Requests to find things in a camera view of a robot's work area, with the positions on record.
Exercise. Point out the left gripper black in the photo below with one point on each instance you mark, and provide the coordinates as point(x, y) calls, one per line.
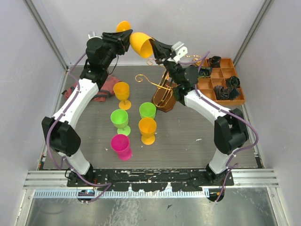
point(121, 40)

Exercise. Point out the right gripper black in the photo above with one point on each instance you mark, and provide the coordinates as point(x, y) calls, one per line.
point(162, 51)

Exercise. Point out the orange wine glass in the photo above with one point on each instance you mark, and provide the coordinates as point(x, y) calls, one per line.
point(147, 127)
point(122, 91)
point(139, 41)

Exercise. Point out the gold wire wine glass rack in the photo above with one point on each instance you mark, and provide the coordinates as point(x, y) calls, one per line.
point(163, 98)

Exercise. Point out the green wine glass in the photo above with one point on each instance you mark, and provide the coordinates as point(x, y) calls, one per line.
point(120, 120)
point(147, 109)

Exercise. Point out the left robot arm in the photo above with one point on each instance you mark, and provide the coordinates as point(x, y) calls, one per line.
point(59, 130)

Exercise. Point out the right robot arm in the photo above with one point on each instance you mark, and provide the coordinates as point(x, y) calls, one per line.
point(230, 132)

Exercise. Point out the orange wine glass front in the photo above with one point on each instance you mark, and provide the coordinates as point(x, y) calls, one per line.
point(147, 127)

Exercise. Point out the pink wine glass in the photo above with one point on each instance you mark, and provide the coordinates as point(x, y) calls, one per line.
point(121, 145)

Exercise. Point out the red printed t-shirt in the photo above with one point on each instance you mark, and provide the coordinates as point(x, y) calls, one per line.
point(102, 94)

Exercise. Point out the dark rolled sock upper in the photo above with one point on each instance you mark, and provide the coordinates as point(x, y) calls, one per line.
point(215, 62)

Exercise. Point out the wooden compartment tray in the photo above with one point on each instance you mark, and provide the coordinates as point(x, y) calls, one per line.
point(219, 77)

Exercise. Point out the dark rolled sock lower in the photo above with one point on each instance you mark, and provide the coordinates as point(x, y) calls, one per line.
point(223, 93)

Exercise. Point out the dark rolled sock right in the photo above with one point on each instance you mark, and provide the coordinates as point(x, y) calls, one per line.
point(233, 82)

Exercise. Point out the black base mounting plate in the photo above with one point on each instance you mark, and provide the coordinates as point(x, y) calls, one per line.
point(151, 180)

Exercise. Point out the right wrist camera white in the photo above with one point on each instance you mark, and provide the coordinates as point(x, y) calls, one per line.
point(180, 51)

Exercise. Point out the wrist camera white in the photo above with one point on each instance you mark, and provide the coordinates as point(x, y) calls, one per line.
point(92, 34)
point(180, 51)

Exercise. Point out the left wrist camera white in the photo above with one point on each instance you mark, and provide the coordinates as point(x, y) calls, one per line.
point(92, 34)

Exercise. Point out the aluminium rail front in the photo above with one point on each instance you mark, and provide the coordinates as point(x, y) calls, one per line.
point(237, 177)

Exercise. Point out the grey slotted cable duct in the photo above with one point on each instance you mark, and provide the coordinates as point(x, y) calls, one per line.
point(86, 194)

